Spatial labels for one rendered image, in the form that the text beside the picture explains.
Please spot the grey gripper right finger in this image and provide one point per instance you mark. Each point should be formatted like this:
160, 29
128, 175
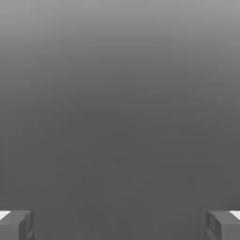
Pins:
225, 226

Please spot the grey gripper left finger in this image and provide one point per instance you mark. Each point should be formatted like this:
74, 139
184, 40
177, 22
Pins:
15, 226

